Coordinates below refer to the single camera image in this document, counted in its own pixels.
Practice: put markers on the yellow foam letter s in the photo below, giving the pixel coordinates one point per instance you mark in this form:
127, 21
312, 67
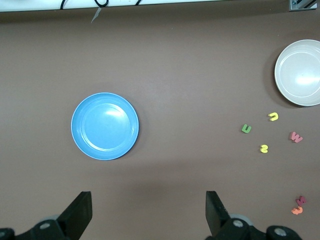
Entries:
264, 149

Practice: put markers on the aluminium table bracket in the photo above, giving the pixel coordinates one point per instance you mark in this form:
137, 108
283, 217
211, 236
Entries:
303, 5

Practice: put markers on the green foam letter u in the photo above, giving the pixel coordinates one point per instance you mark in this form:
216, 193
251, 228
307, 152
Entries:
244, 131

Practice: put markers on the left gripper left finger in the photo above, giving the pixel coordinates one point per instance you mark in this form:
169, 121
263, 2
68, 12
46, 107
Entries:
77, 215

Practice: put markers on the dark red foam letter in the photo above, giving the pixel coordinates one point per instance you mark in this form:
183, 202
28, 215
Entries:
300, 200

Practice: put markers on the beige plate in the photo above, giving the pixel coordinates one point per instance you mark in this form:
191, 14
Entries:
300, 72

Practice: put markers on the yellow foam letter u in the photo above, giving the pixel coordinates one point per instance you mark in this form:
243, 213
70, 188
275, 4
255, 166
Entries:
275, 115

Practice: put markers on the orange foam letter t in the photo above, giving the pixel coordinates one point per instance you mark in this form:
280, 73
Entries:
297, 211

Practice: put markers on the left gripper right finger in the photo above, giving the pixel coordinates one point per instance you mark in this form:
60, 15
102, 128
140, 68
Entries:
217, 220

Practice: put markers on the grey tape scrap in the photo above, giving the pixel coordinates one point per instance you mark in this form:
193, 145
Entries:
95, 15

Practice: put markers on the pink foam letter w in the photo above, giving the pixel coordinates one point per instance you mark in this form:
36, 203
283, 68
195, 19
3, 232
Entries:
293, 136

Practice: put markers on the blue plate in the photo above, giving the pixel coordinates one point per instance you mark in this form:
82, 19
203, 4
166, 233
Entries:
105, 126

